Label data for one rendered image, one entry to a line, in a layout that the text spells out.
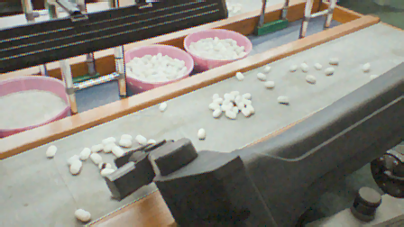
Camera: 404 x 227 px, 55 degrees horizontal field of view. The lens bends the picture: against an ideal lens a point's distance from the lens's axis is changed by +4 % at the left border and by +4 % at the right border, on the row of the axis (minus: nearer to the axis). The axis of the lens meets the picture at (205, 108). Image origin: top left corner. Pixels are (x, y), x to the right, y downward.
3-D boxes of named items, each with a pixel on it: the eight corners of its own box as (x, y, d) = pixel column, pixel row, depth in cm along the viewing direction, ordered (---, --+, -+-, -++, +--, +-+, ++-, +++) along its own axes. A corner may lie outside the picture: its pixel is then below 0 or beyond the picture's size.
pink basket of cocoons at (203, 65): (262, 69, 152) (266, 49, 147) (209, 89, 139) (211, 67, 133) (221, 43, 169) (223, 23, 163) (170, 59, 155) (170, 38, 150)
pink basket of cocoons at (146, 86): (206, 80, 144) (207, 59, 138) (163, 114, 125) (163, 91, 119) (151, 59, 154) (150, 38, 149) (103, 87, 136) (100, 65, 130)
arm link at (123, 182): (188, 176, 73) (168, 137, 72) (138, 211, 67) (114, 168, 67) (166, 178, 83) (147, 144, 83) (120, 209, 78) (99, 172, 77)
